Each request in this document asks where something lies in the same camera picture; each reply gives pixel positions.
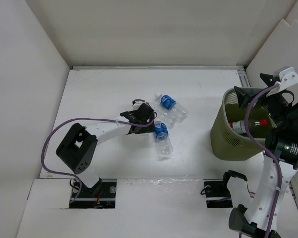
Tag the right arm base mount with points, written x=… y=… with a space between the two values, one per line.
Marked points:
x=216 y=191

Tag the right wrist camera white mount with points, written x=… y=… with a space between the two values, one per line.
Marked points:
x=286 y=77

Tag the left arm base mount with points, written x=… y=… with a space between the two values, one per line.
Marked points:
x=104 y=198

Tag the green mesh waste bin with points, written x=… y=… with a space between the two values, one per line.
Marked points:
x=227 y=144

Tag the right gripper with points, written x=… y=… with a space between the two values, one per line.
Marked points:
x=243 y=97

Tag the clear capless bottle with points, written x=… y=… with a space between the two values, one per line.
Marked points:
x=142 y=134

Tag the blue label bottle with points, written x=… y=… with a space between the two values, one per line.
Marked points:
x=172 y=107
x=162 y=138

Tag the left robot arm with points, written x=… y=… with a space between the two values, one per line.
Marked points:
x=77 y=148

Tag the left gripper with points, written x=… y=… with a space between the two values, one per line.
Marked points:
x=144 y=129

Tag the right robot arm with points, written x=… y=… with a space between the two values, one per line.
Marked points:
x=256 y=216

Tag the clear white cap bottle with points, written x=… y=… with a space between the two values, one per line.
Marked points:
x=167 y=119

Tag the red label water bottle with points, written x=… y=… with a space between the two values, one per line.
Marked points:
x=240 y=126

